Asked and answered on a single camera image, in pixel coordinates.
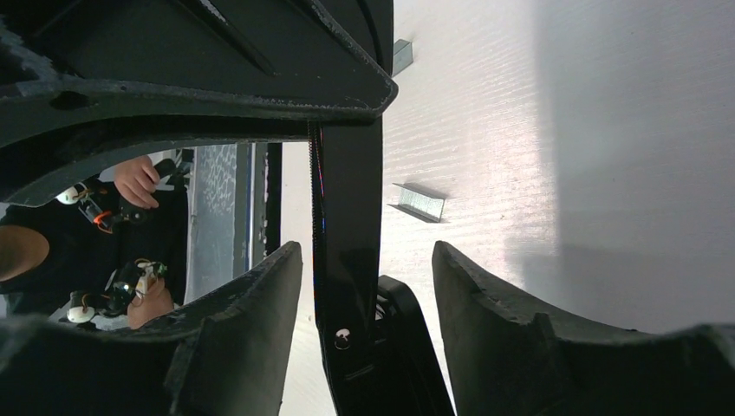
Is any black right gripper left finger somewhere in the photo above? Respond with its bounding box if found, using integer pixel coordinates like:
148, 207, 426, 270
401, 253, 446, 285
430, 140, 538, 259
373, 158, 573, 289
1, 242, 302, 415

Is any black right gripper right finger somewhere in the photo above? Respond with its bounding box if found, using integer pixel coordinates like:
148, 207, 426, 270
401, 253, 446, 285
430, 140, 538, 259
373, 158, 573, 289
433, 241, 734, 415

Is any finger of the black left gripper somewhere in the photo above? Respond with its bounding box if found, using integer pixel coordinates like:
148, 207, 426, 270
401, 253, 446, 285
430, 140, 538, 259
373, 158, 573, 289
1, 1, 398, 206

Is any black stapler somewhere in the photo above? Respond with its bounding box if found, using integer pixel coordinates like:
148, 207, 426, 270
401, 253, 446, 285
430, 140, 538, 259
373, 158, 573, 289
308, 121, 453, 415

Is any operator right hand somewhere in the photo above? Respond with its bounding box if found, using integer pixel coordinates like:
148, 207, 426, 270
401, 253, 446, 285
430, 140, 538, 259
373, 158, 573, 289
127, 279, 174, 329

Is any operator left hand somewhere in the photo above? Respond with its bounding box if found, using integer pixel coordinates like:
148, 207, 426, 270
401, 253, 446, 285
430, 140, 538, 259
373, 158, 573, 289
114, 155, 160, 210

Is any silver staple strip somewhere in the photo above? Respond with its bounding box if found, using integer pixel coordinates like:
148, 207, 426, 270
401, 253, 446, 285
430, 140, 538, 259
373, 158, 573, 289
392, 39, 413, 77
389, 183, 447, 224

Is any operator dark torso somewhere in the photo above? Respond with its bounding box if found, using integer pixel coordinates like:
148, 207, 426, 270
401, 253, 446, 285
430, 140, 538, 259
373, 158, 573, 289
1, 191, 189, 316

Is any teleoperation leader handle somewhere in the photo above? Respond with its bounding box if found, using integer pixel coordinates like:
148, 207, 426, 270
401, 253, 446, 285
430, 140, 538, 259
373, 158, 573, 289
66, 258, 168, 324

